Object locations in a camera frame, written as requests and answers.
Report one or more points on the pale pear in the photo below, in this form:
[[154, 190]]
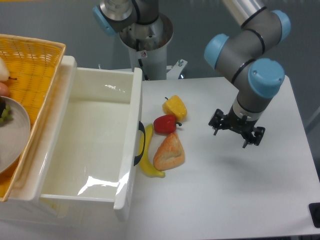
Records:
[[4, 72]]

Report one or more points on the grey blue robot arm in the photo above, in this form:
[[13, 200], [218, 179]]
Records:
[[239, 59]]

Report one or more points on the yellow woven basket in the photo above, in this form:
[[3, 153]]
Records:
[[33, 64]]

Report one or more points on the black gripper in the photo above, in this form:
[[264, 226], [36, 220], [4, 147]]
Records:
[[241, 121]]

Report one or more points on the white plate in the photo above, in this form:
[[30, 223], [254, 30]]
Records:
[[14, 134]]

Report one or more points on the green grapes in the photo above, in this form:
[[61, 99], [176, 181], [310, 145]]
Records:
[[5, 114]]

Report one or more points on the red bell pepper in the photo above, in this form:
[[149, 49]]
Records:
[[166, 124]]

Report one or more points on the yellow banana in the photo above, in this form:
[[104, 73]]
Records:
[[145, 165]]

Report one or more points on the black object at table edge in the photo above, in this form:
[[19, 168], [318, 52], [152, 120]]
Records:
[[314, 209]]

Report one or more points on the white drawer cabinet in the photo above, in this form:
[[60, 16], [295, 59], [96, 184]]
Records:
[[24, 201]]

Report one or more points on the triangular bread pastry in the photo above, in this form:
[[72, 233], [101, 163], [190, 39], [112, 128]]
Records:
[[170, 154]]

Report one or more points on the peach fruit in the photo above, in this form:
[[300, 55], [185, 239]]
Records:
[[4, 90]]

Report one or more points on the yellow bell pepper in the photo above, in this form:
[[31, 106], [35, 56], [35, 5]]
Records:
[[175, 106]]

